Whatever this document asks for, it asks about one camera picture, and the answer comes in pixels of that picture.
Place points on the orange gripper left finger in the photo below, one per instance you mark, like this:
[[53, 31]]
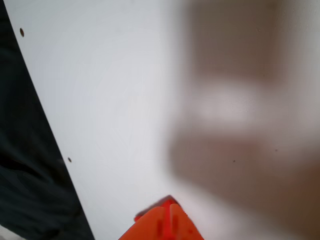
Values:
[[150, 225]]

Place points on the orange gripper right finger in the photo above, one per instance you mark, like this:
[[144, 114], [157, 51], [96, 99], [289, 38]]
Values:
[[182, 225]]

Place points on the person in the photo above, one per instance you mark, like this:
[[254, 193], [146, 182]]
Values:
[[25, 150]]

